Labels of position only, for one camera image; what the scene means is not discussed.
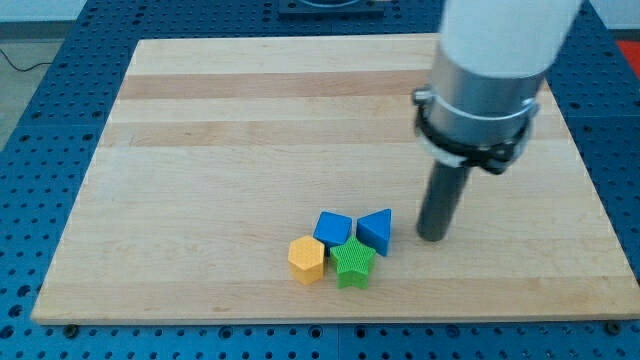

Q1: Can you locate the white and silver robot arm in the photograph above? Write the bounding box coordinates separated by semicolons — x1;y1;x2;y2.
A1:
413;0;581;174

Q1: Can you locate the yellow hexagon block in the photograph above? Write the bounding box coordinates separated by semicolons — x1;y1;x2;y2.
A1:
288;235;325;285

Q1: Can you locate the blue cube block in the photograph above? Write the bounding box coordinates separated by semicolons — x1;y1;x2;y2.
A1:
313;211;352;249

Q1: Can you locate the blue triangle block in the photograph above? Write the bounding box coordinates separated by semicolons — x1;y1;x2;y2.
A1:
356;208;392;257

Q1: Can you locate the green star block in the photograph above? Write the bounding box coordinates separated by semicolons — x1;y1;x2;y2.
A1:
330;236;376;289

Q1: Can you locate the wooden board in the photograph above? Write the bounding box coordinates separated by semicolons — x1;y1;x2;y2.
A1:
31;34;639;325

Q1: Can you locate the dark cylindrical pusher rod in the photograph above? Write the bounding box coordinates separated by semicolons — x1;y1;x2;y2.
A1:
416;162;471;242

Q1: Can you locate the blue perforated table plate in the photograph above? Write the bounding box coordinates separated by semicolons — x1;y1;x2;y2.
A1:
1;0;639;359

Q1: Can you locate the black clamp ring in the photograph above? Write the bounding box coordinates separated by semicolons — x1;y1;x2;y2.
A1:
412;87;540;176

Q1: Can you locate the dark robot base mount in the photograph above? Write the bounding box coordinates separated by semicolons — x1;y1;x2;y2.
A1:
277;0;384;19

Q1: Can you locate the black cable on floor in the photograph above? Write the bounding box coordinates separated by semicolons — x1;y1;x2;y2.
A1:
0;48;54;73

